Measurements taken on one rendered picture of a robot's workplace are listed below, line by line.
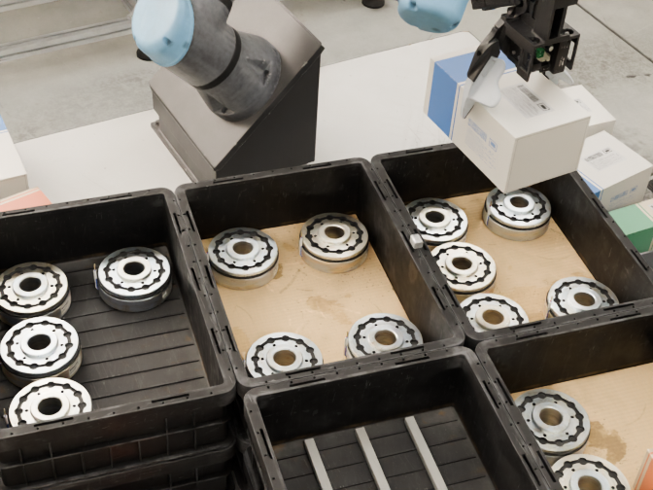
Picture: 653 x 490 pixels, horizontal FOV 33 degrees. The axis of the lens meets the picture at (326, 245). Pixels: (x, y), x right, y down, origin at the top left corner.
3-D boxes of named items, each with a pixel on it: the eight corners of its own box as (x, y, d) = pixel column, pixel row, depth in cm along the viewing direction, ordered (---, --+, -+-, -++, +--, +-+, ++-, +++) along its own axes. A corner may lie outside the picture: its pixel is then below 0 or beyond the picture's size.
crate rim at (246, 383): (172, 197, 162) (171, 185, 160) (365, 167, 170) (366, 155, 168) (239, 402, 134) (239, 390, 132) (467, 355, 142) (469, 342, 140)
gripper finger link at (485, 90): (468, 131, 139) (513, 71, 136) (443, 106, 143) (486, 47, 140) (483, 137, 142) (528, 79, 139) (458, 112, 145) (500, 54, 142)
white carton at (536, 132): (422, 111, 156) (429, 56, 150) (493, 91, 161) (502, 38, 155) (503, 193, 143) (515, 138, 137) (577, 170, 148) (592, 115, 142)
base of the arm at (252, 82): (200, 80, 194) (162, 54, 186) (262, 23, 190) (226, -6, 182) (226, 138, 185) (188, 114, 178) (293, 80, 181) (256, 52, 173)
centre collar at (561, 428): (523, 410, 141) (524, 406, 141) (556, 400, 143) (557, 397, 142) (543, 438, 138) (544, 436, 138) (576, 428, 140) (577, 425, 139)
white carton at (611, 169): (561, 244, 190) (571, 203, 184) (514, 205, 197) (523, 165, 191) (641, 204, 199) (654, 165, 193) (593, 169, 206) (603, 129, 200)
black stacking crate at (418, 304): (176, 247, 168) (173, 189, 161) (360, 216, 176) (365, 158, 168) (240, 450, 141) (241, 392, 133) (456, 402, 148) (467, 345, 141)
